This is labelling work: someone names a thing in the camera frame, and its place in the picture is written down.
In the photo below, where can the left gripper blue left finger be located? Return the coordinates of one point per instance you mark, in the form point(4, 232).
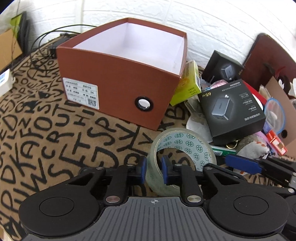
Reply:
point(142, 169)

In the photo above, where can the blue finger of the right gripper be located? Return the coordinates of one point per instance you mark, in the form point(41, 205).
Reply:
point(243, 164)

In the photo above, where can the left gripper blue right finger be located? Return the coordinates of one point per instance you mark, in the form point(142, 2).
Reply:
point(167, 169)

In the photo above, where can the clear packing tape roll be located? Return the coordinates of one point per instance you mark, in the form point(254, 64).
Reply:
point(182, 146)

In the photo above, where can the black charger box large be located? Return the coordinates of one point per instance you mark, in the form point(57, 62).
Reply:
point(232, 112)

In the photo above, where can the white printed cloth pouch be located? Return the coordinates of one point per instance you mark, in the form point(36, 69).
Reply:
point(252, 147)

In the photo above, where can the playing card box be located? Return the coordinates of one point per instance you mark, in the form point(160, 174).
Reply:
point(276, 142)

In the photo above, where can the tan cardboard box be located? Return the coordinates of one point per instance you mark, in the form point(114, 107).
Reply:
point(287, 136)

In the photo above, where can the white round pad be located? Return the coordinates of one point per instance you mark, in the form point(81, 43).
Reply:
point(197, 121)

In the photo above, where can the blue rim small net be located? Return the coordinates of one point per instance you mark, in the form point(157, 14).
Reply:
point(275, 115)

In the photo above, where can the yellow green medicine box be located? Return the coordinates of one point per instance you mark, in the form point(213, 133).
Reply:
point(189, 84)

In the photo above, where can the brown shoe box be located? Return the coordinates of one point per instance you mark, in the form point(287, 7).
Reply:
point(128, 69)

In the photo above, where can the letter pattern tan rug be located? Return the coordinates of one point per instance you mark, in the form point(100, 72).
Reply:
point(69, 172)

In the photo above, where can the black charger box upright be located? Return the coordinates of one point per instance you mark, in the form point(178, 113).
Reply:
point(222, 67)

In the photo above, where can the dark brown shoe box lid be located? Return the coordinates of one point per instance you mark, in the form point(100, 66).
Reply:
point(267, 59)

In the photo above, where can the large cardboard box background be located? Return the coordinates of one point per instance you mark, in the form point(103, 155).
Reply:
point(10, 49)

